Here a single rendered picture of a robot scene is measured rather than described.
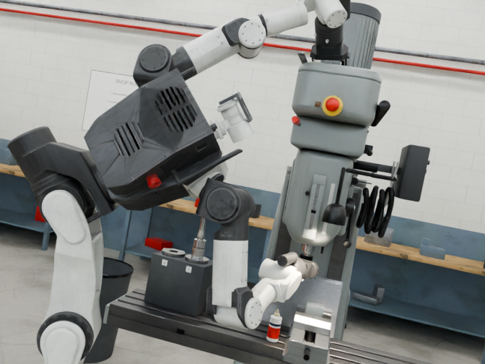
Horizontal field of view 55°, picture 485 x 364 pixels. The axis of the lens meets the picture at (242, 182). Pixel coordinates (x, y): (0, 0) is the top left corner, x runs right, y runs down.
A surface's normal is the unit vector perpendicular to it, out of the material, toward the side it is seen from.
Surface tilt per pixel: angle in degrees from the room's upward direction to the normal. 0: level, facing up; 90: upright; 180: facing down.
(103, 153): 82
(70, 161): 90
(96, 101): 90
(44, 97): 90
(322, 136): 90
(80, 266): 115
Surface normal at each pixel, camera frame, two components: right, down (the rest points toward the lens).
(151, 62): -0.08, -0.29
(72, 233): 0.11, 0.08
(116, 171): -0.31, -0.15
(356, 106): -0.11, 0.04
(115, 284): 0.69, 0.23
